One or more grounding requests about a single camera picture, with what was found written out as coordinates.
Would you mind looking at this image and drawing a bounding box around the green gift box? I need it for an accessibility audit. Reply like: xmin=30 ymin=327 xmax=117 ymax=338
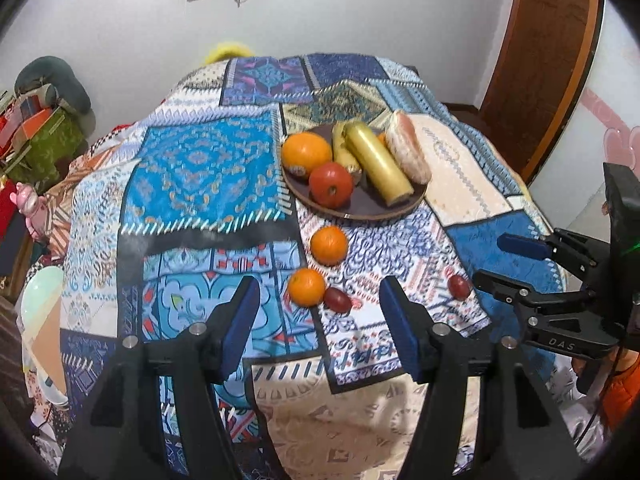
xmin=3 ymin=107 xmax=87 ymax=191

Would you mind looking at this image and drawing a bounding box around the peeled pomelo segment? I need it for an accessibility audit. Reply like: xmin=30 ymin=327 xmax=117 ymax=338
xmin=385 ymin=110 xmax=432 ymax=185

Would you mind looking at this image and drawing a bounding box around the yellow foam bed guard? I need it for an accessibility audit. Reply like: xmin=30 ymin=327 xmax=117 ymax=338
xmin=204 ymin=41 xmax=255 ymax=65

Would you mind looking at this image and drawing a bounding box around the pink toy figure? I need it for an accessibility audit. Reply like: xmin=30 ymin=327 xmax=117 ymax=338
xmin=10 ymin=182 xmax=48 ymax=242

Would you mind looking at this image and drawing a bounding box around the large orange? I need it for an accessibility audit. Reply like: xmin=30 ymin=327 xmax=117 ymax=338
xmin=281 ymin=131 xmax=333 ymax=179

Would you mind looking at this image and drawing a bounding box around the grey neck pillow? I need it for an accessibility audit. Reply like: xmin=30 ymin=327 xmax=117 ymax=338
xmin=14 ymin=55 xmax=91 ymax=115

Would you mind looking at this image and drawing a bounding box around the small tangerine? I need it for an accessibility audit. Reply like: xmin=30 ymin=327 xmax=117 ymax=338
xmin=288 ymin=268 xmax=326 ymax=308
xmin=310 ymin=226 xmax=348 ymax=266

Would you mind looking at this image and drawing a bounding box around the blue patchwork bed cover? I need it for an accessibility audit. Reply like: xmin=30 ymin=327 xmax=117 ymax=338
xmin=28 ymin=53 xmax=566 ymax=479

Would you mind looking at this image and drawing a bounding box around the dark purple round plate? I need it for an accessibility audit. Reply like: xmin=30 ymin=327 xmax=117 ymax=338
xmin=280 ymin=122 xmax=430 ymax=222

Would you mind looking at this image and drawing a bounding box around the red tomato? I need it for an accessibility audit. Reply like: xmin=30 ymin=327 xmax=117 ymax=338
xmin=308 ymin=162 xmax=354 ymax=209

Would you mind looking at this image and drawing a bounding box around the brown wooden door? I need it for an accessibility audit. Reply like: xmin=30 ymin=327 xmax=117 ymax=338
xmin=480 ymin=0 xmax=603 ymax=183

